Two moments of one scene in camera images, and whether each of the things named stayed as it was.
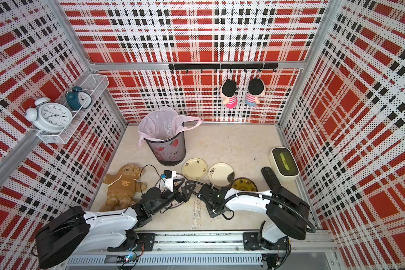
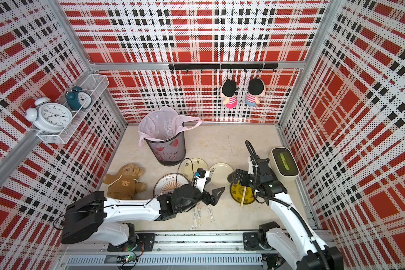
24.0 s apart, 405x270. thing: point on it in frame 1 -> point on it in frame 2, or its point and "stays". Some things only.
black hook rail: [221, 66] stays
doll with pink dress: [228, 92] stays
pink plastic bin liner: [162, 123] stays
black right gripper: [212, 213] -> [244, 174]
